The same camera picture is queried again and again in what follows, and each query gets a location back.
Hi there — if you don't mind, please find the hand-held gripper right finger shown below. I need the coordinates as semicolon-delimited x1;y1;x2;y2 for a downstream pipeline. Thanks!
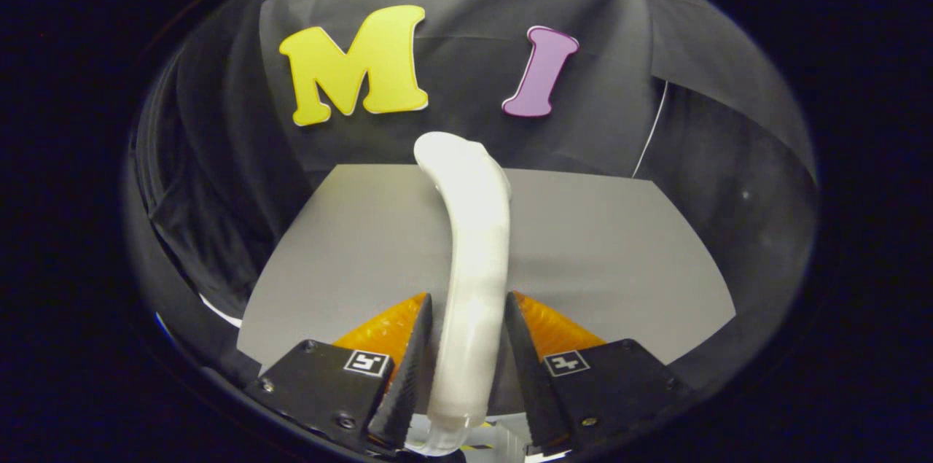
504;292;690;453

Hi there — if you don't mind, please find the black backdrop cloth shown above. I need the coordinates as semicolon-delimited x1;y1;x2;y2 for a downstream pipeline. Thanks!
124;0;817;391

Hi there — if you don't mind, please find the white shirt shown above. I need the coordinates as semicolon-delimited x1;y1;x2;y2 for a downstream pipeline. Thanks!
198;293;243;329

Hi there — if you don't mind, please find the black suit jacket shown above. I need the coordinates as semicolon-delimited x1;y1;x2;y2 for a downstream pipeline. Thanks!
135;47;314;318

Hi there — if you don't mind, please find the grey and beige cabinet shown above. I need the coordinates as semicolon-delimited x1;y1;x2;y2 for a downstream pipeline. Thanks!
237;163;737;376

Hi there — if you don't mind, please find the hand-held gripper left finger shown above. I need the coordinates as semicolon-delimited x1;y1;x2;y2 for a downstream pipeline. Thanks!
244;293;434;453

